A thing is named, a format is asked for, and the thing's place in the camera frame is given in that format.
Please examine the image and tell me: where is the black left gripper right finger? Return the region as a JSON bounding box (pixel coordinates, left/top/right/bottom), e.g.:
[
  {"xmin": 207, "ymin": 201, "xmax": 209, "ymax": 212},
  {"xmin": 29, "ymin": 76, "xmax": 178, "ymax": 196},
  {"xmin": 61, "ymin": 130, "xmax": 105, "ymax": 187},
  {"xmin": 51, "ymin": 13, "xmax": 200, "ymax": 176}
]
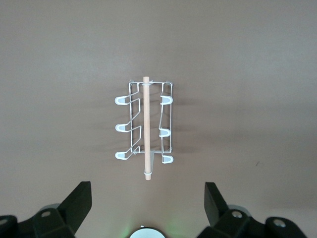
[{"xmin": 198, "ymin": 181, "xmax": 310, "ymax": 238}]

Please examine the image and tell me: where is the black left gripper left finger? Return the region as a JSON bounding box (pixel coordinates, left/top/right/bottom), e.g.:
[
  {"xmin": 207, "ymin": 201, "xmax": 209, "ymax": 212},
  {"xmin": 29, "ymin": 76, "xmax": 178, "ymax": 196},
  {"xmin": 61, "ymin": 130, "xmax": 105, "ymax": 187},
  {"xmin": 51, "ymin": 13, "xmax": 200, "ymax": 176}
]
[{"xmin": 0, "ymin": 180, "xmax": 93, "ymax": 238}]

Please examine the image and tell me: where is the white wire cup rack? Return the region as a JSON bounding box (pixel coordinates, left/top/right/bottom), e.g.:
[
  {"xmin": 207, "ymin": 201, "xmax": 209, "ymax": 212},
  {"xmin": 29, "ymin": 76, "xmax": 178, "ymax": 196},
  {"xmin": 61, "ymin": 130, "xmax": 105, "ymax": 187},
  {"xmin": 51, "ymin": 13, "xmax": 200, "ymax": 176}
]
[{"xmin": 114, "ymin": 75, "xmax": 174, "ymax": 181}]

